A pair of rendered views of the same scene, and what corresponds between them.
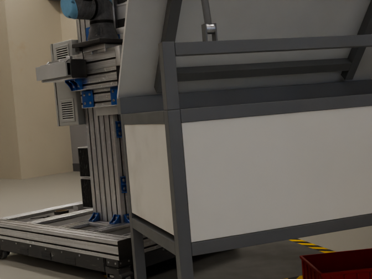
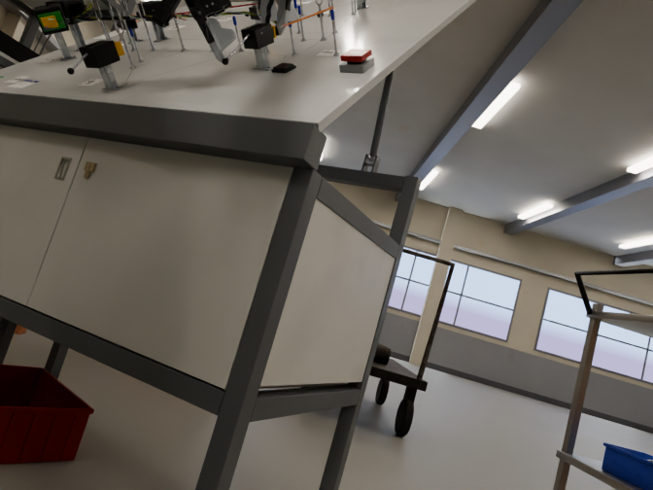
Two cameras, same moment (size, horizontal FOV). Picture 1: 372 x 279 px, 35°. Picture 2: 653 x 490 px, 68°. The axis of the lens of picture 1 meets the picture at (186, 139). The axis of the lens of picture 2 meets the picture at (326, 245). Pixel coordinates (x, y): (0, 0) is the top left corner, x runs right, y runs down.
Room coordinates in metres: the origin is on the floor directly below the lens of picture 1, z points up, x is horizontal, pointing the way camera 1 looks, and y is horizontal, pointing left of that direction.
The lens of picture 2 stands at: (2.82, 0.87, 0.58)
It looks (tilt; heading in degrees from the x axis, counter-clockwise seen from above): 7 degrees up; 226
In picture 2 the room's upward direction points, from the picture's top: 16 degrees clockwise
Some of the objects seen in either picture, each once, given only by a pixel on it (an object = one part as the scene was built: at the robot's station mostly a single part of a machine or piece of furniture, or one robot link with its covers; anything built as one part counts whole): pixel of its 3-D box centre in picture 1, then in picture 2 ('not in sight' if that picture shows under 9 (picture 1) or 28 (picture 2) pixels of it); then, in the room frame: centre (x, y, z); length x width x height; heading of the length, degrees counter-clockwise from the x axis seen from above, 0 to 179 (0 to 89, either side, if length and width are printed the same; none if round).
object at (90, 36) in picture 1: (102, 31); not in sight; (2.92, 0.36, 1.21); 0.15 x 0.15 x 0.10
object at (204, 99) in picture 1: (254, 96); (88, 120); (2.51, -0.31, 0.83); 1.18 x 0.05 x 0.06; 109
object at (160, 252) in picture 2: not in sight; (148, 244); (2.40, -0.05, 0.60); 0.55 x 0.03 x 0.39; 109
